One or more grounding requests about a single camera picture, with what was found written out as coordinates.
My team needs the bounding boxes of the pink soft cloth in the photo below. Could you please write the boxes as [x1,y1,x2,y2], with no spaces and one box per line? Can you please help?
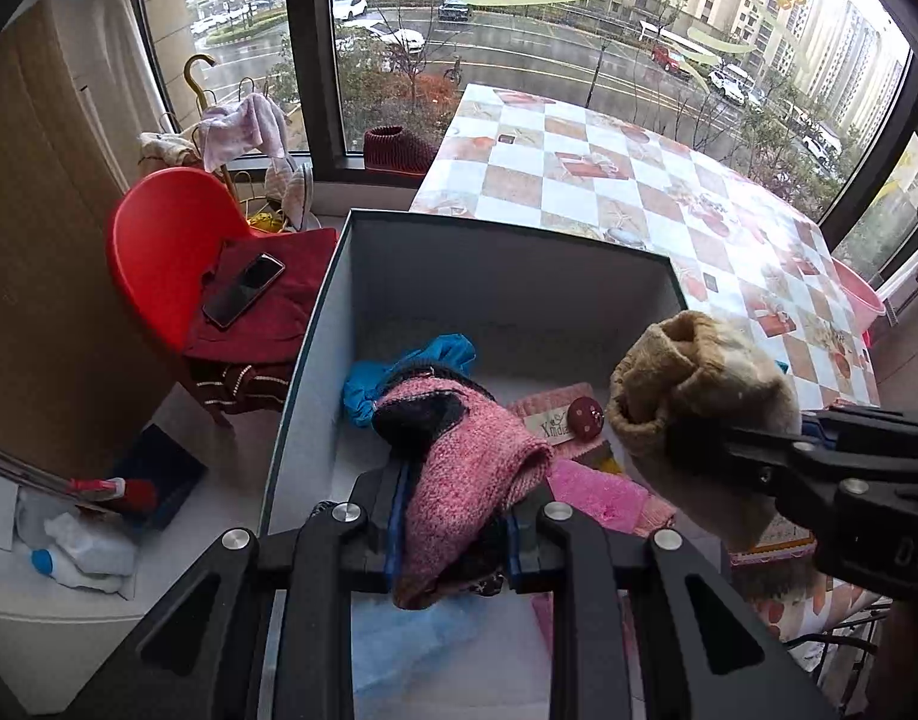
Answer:
[545,459,677,537]

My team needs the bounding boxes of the blue sock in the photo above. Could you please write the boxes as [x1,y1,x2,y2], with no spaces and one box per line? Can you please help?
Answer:
[343,334,477,428]

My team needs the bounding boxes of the checkered tablecloth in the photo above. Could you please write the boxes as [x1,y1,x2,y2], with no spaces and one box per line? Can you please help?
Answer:
[409,82,880,421]

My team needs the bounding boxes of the black smartphone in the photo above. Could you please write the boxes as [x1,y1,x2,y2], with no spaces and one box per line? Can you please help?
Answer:
[202,253,286,329]

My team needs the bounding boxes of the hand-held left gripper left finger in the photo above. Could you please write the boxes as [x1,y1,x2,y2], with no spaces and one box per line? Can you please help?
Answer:
[91,457,416,720]

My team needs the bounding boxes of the grey storage box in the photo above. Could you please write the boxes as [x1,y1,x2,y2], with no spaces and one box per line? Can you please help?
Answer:
[256,208,692,720]

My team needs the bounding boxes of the pink plastic basin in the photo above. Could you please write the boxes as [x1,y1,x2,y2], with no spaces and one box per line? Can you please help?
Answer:
[830,257,887,331]

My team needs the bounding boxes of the brown cardboard sheet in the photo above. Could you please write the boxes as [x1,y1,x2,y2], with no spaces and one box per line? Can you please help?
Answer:
[0,0,182,481]

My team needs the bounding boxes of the red patterned carton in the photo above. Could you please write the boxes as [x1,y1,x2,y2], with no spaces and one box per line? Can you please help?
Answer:
[729,517,816,567]

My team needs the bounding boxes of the red plastic chair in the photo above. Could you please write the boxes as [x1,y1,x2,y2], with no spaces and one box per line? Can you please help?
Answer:
[106,167,340,421]

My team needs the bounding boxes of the lilac towel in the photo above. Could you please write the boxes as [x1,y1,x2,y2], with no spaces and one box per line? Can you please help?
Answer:
[202,92,289,172]

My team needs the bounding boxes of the dark red garment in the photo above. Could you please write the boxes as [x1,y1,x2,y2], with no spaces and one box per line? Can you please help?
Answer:
[183,229,340,415]

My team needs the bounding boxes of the white floral tissue packet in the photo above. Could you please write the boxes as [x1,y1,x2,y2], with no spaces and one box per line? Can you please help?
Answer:
[751,566,891,646]

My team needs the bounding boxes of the cream patterned cloth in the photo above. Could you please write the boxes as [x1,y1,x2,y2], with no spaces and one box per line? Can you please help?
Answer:
[138,131,205,166]

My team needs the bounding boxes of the white plastic bottles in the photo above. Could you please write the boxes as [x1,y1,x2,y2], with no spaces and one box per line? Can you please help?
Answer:
[43,511,139,578]

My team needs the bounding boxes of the dark blue pad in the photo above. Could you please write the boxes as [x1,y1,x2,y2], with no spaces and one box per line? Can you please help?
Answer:
[110,424,209,530]

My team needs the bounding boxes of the tan sock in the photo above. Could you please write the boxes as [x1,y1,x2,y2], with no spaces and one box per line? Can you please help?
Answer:
[607,310,803,548]

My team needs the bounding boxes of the white curtain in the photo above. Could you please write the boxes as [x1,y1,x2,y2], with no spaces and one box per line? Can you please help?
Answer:
[84,0,167,196]

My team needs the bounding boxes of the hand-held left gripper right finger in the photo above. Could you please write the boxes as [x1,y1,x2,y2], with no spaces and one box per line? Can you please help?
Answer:
[496,480,827,720]

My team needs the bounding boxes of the dark red knitted slipper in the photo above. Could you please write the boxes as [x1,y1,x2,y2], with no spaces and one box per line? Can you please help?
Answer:
[364,126,439,179]

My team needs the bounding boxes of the white bottle blue cap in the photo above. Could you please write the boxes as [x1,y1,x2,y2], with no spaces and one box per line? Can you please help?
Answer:
[30,544,126,595]

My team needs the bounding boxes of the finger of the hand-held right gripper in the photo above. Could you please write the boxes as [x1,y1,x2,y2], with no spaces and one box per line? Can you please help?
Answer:
[669,416,820,500]
[799,403,918,458]

